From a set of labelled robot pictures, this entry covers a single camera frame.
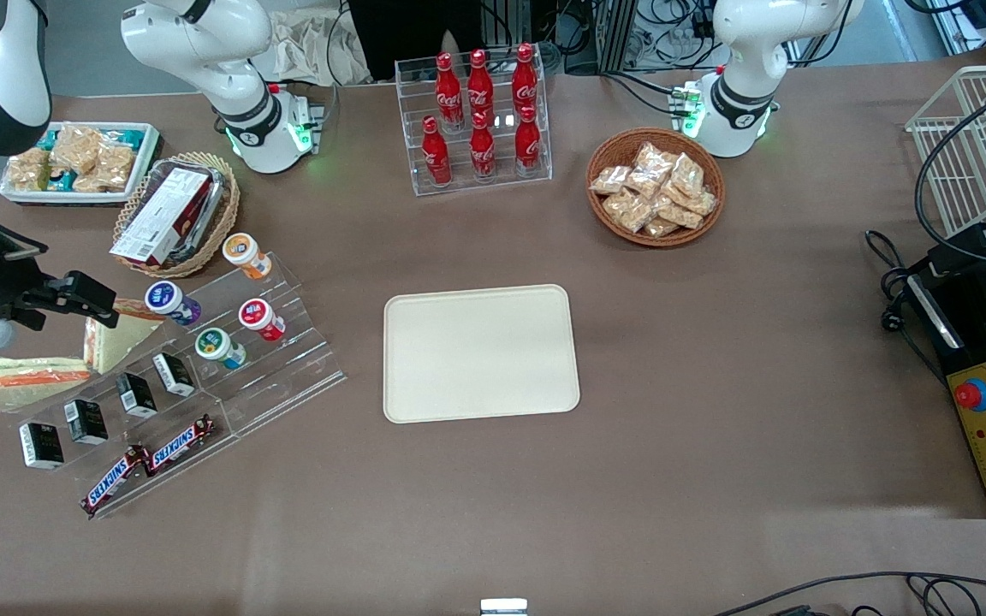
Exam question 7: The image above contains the red gum bottle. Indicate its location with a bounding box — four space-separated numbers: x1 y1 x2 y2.
238 298 287 344

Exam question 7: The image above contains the beige plastic tray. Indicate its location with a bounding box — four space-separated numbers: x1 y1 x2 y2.
382 283 582 425

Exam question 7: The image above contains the long black table-edge cable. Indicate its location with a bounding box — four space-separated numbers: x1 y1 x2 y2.
711 570 986 616

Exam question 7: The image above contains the snickers bar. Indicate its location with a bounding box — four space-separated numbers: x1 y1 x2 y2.
80 444 151 518
143 414 217 477

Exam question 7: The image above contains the flat sandwich in wrap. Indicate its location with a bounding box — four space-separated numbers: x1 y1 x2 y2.
0 354 93 413

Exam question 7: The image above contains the white rectangular snack tray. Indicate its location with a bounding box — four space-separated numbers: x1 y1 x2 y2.
0 121 162 207

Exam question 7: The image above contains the black curved cable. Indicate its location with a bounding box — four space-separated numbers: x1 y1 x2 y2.
914 80 986 268

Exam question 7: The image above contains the triangle sandwich in wrap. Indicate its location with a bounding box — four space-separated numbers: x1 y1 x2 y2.
82 297 165 376

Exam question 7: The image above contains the black plastic biscuit package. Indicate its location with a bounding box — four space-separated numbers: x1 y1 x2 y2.
140 157 230 260

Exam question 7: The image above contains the clear rice cracker pack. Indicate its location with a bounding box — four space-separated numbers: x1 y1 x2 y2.
75 144 137 193
5 147 51 192
50 125 104 172

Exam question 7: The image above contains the small grey connector box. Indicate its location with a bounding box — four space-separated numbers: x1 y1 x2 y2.
286 92 328 156
668 81 708 139

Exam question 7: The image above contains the red cola bottle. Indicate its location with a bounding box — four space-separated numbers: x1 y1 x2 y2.
514 104 543 177
468 110 497 181
511 42 539 112
434 51 466 134
466 48 496 129
420 115 453 187

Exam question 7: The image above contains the black arm base cable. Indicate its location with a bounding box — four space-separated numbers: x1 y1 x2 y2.
603 70 684 117

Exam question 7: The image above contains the crumpled white paper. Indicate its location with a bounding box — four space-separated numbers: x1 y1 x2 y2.
269 9 374 86

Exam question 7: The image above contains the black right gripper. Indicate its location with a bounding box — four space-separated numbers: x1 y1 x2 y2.
0 224 121 333

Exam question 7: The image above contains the white wire basket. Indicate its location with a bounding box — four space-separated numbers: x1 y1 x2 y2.
904 63 986 238

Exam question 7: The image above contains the black power cable with plug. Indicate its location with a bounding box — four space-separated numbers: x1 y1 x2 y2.
864 229 947 386

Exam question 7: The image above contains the clear acrylic bottle rack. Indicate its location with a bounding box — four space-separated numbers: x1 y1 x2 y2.
395 53 555 198

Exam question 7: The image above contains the round wicker basket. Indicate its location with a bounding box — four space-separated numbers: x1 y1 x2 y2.
585 127 727 249

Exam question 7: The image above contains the orange gum bottle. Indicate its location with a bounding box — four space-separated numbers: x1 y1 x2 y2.
221 232 274 281

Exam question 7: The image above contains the purple gum bottle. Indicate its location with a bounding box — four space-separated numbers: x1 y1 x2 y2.
144 280 202 329

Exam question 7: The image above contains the red white biscuit box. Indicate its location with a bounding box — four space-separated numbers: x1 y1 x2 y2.
109 167 212 269

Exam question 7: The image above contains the clear acrylic stepped display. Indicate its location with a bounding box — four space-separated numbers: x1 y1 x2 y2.
9 246 348 520

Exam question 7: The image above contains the small black box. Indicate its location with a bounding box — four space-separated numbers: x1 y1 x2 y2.
114 371 158 419
18 421 66 471
152 351 197 398
63 398 110 446

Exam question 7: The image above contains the oval wicker basket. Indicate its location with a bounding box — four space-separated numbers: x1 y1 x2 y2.
112 151 241 280

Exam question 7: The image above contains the green gum bottle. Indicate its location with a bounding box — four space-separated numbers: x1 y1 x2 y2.
194 327 248 371

